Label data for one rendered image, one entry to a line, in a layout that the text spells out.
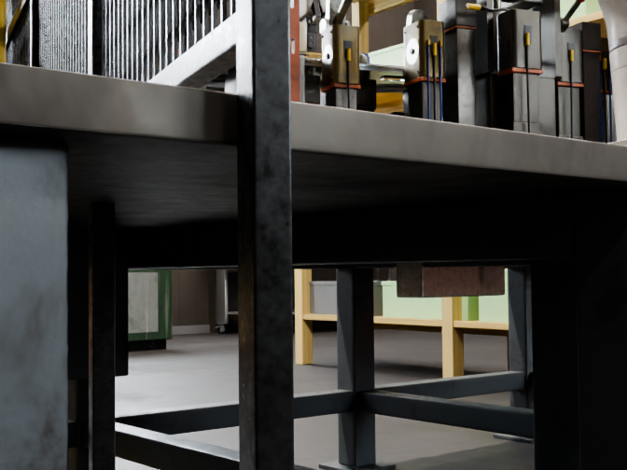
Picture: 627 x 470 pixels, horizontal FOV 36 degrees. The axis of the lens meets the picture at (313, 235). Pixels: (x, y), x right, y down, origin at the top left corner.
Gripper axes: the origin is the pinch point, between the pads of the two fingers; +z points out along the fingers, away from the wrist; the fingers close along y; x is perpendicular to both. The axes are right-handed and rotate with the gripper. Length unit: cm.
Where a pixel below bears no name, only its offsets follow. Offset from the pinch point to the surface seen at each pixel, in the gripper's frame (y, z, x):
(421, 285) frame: 35, 53, -47
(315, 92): -2.1, 10.9, -0.9
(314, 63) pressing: -10.6, 6.7, 2.9
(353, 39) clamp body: -20.1, 3.5, -1.2
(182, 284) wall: 735, 58, -174
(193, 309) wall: 739, 82, -186
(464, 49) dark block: -24.7, 4.7, -23.7
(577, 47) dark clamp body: -25, 2, -52
